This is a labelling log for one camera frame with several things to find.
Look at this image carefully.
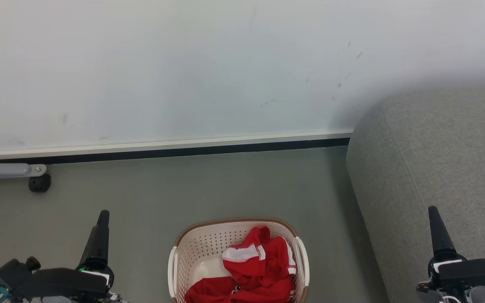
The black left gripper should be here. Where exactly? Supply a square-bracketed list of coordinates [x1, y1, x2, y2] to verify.
[13, 210, 115, 301]

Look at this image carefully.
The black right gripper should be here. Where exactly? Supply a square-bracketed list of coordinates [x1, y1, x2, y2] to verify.
[427, 205, 485, 295]

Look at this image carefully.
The red jersey garment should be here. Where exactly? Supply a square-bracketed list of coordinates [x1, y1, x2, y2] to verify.
[184, 226, 298, 303]

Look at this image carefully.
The grey fabric sofa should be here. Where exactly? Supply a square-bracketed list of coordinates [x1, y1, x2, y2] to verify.
[346, 83, 485, 303]

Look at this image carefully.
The black caster wheel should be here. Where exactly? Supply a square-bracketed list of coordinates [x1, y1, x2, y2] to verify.
[29, 174, 52, 193]

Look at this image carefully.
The white perforated laundry basket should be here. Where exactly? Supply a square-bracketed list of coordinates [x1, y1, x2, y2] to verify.
[168, 217, 310, 303]

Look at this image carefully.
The white and black baseboard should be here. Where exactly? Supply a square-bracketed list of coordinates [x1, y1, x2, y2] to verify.
[0, 130, 354, 165]

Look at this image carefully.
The grey metal stand leg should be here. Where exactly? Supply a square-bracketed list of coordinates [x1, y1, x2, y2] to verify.
[0, 154, 47, 181]

